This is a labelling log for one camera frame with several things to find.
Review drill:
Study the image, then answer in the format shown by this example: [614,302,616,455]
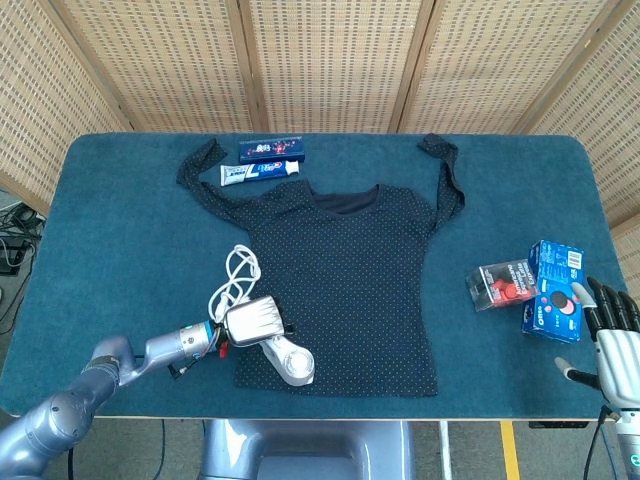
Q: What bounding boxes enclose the clear plastic capsule box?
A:
[465,258,540,313]

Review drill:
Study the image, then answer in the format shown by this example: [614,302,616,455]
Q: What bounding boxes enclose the white table leg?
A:
[438,421,453,480]

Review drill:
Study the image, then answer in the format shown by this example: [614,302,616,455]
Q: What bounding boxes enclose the navy polka dot long-sleeve shirt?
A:
[175,132,467,400]

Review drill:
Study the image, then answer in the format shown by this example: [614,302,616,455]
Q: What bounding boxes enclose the blue Oreo cookie box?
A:
[520,239,586,345]

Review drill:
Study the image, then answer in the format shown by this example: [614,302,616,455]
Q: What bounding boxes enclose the black floor cable tangle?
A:
[0,199,45,336]

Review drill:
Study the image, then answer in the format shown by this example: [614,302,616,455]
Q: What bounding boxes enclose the blue toothpaste carton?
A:
[238,138,306,163]

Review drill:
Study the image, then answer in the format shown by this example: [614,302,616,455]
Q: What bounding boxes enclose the teal table cover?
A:
[0,132,629,421]

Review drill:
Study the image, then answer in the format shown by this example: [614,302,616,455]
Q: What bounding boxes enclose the blue-grey robot torso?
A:
[199,419,416,480]

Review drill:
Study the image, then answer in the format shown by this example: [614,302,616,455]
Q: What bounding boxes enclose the white blue toothpaste tube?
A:
[219,160,301,188]

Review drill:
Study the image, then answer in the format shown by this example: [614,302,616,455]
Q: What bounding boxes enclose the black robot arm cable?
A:
[589,405,619,480]

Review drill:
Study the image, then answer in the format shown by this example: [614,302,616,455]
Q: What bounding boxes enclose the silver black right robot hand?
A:
[553,276,640,409]

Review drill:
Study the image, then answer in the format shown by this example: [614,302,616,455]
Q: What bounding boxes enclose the woven rattan screen panel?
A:
[519,0,640,306]
[389,0,621,135]
[49,0,266,134]
[227,0,434,134]
[0,0,131,216]

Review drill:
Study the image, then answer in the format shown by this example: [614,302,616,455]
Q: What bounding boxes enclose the white handheld garment steamer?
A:
[259,335,316,387]

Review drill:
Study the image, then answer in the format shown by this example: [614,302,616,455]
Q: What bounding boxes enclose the white steamer power cord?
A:
[208,243,262,324]

